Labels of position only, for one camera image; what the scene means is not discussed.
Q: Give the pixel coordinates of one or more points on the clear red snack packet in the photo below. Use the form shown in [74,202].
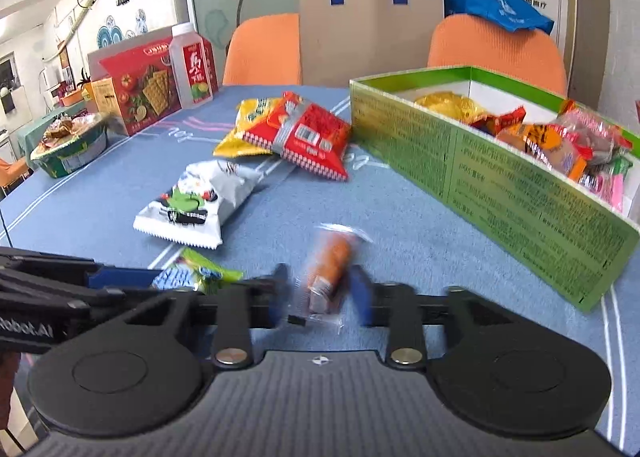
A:
[590,129]

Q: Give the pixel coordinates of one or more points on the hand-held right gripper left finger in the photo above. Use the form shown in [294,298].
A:
[280,297]

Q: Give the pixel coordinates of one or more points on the small yellow box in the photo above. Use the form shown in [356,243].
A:
[102,97]

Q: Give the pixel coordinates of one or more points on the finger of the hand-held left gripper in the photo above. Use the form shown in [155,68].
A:
[120,278]

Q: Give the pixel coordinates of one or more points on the yellow cookie pack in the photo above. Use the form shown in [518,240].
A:
[450,107]

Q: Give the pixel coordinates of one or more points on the green cardboard box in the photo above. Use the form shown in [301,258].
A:
[500,187]

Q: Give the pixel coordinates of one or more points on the red checkered snack bag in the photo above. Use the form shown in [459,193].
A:
[320,137]

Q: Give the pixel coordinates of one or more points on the blue round wall decals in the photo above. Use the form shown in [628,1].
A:
[107,34]

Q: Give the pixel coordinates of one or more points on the small potted plant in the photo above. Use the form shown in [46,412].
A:
[84,79]

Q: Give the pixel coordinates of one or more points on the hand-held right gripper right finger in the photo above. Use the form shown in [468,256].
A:
[361,297]

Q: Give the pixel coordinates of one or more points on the orange snack packet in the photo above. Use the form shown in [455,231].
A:
[545,139]

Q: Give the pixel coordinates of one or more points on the pink snack packet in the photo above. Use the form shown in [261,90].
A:
[612,182]

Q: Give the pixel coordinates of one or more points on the green blue snack packet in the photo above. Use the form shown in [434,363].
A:
[200,274]

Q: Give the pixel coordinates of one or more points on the yellow snack bag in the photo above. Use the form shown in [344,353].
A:
[245,132]

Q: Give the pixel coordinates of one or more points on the small red snack packet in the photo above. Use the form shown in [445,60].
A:
[505,119]

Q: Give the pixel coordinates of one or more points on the red juice bottle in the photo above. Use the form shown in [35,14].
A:
[192,72]

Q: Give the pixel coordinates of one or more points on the orange chair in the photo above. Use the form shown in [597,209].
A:
[495,49]
[265,49]

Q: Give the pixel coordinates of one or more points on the orange sausage snack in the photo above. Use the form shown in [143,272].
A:
[327,262]

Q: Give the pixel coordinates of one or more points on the red cracker box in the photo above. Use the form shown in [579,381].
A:
[140,87]

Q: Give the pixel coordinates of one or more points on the white cartoon snack bag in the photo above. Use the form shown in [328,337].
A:
[195,202]

